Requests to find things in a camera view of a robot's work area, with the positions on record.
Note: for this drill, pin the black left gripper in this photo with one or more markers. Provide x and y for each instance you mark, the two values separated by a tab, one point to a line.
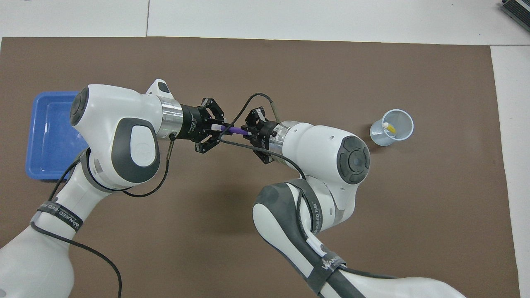
193	122

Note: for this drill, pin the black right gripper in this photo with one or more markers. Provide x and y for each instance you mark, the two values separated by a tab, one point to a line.
263	136

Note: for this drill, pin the purple pen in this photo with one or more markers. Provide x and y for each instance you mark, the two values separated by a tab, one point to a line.
236	130

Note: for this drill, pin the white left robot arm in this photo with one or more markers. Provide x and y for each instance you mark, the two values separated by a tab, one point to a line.
116	124

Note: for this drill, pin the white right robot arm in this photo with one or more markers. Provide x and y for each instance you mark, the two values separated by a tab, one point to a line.
323	157

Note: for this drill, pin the brown table mat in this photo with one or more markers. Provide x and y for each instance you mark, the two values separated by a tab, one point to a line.
248	62

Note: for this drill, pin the translucent plastic cup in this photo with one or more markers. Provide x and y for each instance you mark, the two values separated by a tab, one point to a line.
379	134

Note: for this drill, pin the blue plastic tray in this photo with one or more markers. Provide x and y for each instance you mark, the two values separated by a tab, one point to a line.
49	136

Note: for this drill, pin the grey ribbed device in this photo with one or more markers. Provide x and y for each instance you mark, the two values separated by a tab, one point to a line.
519	10

